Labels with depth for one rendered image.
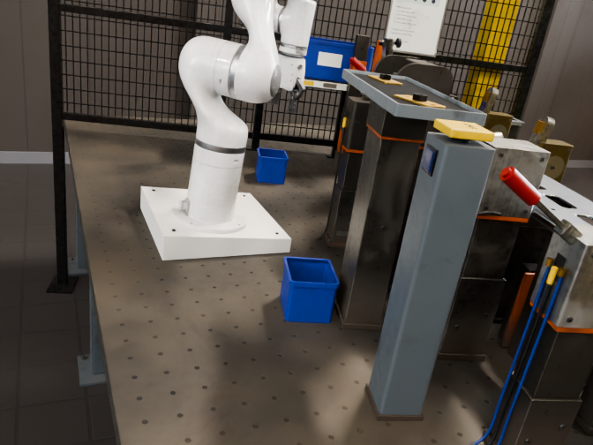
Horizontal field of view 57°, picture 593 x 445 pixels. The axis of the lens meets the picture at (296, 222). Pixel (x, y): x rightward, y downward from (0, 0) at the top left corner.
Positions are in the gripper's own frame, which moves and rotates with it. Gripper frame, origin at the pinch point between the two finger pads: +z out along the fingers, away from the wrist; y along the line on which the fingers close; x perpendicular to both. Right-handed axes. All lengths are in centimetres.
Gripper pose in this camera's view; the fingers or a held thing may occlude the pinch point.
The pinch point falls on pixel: (282, 104)
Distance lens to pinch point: 174.2
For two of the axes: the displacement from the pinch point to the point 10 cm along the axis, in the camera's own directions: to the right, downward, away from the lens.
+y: -6.2, -4.2, 6.6
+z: -1.9, 9.0, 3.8
